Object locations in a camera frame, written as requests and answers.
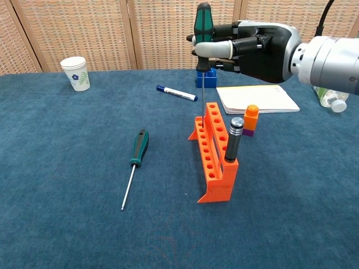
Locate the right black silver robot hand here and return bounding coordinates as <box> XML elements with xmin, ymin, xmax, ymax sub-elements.
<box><xmin>187</xmin><ymin>20</ymin><xmax>303</xmax><ymax>84</ymax></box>

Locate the short green black screwdriver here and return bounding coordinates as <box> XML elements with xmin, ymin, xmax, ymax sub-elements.
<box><xmin>194</xmin><ymin>2</ymin><xmax>215</xmax><ymax>127</ymax></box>

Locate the black grey-capped tool handle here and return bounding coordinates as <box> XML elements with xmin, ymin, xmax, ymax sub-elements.
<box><xmin>224</xmin><ymin>117</ymin><xmax>245</xmax><ymax>164</ymax></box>

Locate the white yellow-edged notepad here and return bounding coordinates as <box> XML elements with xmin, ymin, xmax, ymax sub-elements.
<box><xmin>215</xmin><ymin>84</ymin><xmax>301</xmax><ymax>115</ymax></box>

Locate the blue four-stud building block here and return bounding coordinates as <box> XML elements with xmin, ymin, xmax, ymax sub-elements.
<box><xmin>196</xmin><ymin>67</ymin><xmax>218</xmax><ymax>89</ymax></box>

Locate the small orange purple building block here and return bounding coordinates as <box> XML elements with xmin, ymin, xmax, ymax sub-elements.
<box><xmin>242</xmin><ymin>104</ymin><xmax>259</xmax><ymax>137</ymax></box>

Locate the clear green-label plastic bottle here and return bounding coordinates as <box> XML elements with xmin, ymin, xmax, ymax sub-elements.
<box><xmin>313</xmin><ymin>85</ymin><xmax>350</xmax><ymax>113</ymax></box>

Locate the blue capped white marker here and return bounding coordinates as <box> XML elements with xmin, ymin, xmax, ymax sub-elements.
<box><xmin>156</xmin><ymin>85</ymin><xmax>199</xmax><ymax>102</ymax></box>

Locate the orange test tube rack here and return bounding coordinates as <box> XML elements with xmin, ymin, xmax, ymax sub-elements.
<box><xmin>187</xmin><ymin>101</ymin><xmax>240</xmax><ymax>205</ymax></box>

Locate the woven wicker folding screen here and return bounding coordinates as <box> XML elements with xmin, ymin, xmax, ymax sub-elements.
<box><xmin>0</xmin><ymin>0</ymin><xmax>359</xmax><ymax>76</ymax></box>

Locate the long teal black screwdriver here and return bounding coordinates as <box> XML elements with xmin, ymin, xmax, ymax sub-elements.
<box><xmin>121</xmin><ymin>129</ymin><xmax>150</xmax><ymax>211</ymax></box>

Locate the white floral paper cup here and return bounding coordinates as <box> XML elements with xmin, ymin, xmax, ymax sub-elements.
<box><xmin>59</xmin><ymin>56</ymin><xmax>91</xmax><ymax>92</ymax></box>

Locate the blue carpet table cover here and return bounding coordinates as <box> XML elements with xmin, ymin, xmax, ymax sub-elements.
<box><xmin>0</xmin><ymin>66</ymin><xmax>359</xmax><ymax>269</ymax></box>

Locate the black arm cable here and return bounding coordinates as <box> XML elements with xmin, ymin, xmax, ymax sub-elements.
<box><xmin>314</xmin><ymin>0</ymin><xmax>337</xmax><ymax>38</ymax></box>

